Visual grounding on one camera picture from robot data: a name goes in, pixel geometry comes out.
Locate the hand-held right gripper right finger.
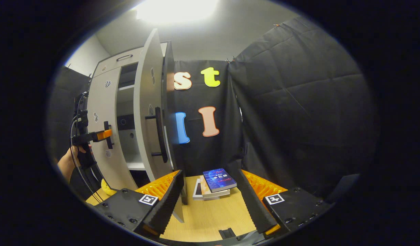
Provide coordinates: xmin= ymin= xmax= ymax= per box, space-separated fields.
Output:
xmin=235 ymin=169 xmax=333 ymax=236

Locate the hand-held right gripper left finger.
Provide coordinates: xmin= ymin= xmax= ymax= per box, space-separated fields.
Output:
xmin=94 ymin=170 xmax=185 ymax=236

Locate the grey double-door shoe cabinet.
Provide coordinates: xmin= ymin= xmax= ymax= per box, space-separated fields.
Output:
xmin=87 ymin=41 xmax=178 ymax=192

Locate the grey cabinet door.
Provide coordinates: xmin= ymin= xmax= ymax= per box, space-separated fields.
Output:
xmin=134 ymin=29 xmax=185 ymax=222
xmin=87 ymin=67 xmax=138 ymax=190

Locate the grey cabinet drawer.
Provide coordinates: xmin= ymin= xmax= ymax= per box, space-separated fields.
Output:
xmin=94 ymin=47 xmax=144 ymax=77

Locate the white book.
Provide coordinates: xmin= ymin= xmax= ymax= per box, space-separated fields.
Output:
xmin=193 ymin=179 xmax=220 ymax=201

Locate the beige book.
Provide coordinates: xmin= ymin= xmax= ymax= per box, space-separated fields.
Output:
xmin=200 ymin=175 xmax=231 ymax=199

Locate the blue book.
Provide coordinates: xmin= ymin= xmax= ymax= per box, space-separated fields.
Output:
xmin=203 ymin=168 xmax=237 ymax=193

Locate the yellow plush toy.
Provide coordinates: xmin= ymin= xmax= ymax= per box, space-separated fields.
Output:
xmin=101 ymin=179 xmax=116 ymax=196

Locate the black backdrop cloth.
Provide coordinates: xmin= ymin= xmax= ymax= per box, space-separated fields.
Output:
xmin=48 ymin=15 xmax=379 ymax=205

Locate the large ceiling light panel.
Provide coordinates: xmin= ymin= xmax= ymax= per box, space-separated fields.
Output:
xmin=135 ymin=0 xmax=219 ymax=24

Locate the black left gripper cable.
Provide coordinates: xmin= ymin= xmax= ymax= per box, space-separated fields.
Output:
xmin=69 ymin=92 xmax=104 ymax=204

